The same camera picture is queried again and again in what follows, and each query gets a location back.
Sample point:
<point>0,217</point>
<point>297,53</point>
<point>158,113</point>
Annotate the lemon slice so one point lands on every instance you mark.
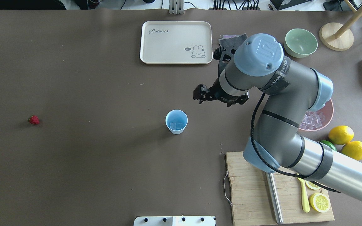
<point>320,202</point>
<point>311,185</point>

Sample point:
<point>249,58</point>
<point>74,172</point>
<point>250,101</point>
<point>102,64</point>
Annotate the pink bowl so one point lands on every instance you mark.
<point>328,111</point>

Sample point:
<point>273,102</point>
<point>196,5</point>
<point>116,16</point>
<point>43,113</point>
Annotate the pile of clear ice cubes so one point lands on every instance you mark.
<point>313,120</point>

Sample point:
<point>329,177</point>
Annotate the whole lemon upper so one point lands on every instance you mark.
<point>341,135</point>

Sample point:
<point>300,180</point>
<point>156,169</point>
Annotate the grey folded cloth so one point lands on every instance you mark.
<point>234,41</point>

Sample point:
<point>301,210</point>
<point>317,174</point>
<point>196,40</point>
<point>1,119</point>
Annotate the green lime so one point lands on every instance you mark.
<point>329,144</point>

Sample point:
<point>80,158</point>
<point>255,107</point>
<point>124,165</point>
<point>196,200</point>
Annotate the cream rabbit tray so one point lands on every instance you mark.
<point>176,42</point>

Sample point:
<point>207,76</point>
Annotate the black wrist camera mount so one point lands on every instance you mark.
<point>224,54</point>

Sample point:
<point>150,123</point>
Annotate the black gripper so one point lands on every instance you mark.
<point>222,96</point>

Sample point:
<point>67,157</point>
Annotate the yellow plastic knife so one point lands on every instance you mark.
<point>304,196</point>

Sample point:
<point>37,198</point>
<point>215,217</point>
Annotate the red strawberry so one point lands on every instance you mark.
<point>34,120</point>

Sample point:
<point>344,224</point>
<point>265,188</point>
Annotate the steel muddler black tip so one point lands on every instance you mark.
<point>274,198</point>

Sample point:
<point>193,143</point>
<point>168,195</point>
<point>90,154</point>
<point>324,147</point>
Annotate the bamboo cutting board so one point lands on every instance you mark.
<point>251,197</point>

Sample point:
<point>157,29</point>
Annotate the wooden glass drying stand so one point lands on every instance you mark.
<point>337,36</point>

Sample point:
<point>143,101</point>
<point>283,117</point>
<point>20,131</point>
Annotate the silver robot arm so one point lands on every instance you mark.
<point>293,89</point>

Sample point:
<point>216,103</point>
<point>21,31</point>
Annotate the light blue cup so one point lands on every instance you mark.
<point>176,121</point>

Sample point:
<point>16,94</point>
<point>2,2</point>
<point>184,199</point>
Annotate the green bowl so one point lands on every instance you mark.
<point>300,43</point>

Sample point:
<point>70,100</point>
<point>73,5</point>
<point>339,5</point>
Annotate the whole lemon lower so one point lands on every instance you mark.
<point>353,150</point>

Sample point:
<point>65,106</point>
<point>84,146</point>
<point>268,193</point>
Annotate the whole lemon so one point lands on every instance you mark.
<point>341,135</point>
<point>353,150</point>

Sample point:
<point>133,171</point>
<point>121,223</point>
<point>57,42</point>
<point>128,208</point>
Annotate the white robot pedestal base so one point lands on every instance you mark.
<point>195,220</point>

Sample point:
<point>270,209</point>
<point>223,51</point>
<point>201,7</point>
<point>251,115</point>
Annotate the lemon slice lower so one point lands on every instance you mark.
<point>311,185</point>

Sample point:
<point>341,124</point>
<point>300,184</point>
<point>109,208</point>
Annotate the lemon slice upper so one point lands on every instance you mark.
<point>320,202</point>

